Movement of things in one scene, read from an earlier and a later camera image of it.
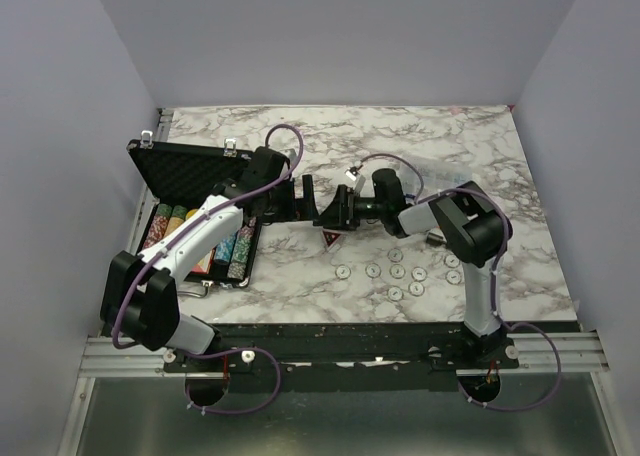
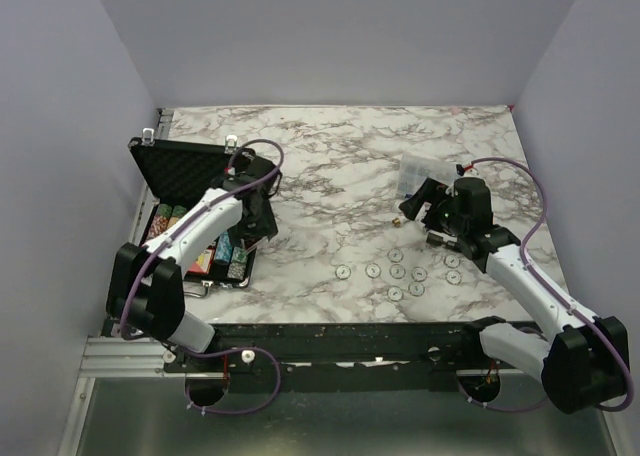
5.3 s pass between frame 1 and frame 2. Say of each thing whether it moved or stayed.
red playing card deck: stayed
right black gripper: moved
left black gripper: moved
